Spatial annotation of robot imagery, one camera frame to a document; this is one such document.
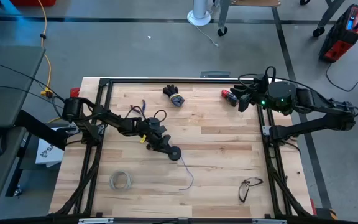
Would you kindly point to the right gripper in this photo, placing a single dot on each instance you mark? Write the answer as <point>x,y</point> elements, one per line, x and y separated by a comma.
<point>255,96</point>

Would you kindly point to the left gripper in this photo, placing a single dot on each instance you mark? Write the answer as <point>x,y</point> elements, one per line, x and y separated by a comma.
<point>155,138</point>

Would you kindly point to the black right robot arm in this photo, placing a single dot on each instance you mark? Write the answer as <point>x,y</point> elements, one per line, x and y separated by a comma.
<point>315,123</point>

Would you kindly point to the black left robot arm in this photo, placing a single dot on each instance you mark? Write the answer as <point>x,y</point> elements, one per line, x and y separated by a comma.
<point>113,119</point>

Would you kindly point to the red black tool battery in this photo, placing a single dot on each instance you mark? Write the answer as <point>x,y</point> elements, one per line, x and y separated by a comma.
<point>227,95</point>

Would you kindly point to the yellow tag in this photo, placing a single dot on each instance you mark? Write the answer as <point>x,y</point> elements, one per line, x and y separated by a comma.
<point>143,139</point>

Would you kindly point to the grey metal plate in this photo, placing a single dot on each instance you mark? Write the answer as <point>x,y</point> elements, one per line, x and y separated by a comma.
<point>215,74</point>

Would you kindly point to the clear tape roll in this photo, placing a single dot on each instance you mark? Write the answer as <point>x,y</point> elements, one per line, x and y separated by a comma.
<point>121,172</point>

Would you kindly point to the black glove blue yellow cuff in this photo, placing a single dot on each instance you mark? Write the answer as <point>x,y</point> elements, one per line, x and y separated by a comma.
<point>170,91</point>

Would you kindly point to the wooden table on casters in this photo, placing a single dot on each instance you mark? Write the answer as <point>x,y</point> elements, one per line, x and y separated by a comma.
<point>224,12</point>

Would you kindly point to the black safety glasses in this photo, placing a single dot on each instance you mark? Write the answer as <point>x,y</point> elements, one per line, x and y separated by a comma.
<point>243,190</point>

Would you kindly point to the white pole base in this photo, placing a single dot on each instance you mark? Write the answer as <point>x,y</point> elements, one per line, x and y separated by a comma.
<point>199,17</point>

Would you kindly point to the red black tool case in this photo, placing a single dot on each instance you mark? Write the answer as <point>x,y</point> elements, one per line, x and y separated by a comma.
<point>340,46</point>

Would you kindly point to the white printed box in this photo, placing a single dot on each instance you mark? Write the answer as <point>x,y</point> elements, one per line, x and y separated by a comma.
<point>47,154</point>

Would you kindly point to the black angled stand bar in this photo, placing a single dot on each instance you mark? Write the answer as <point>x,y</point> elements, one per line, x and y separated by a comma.
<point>39,127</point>

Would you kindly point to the grey desk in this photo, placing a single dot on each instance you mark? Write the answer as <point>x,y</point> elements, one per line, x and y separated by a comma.
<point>8,62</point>

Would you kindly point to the red plastic crate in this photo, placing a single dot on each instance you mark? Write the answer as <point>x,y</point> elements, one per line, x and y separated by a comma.
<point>33,2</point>

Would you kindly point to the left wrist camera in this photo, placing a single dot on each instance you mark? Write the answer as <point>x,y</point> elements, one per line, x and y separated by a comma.
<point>155,124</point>

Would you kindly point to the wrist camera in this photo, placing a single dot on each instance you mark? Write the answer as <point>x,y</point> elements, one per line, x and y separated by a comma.
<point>262,81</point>
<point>155,124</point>

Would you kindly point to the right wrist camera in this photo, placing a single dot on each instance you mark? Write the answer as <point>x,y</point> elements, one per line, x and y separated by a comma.
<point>262,81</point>

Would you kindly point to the silver metal bracket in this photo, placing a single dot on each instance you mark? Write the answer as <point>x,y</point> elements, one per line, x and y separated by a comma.
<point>269,221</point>
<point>95,221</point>

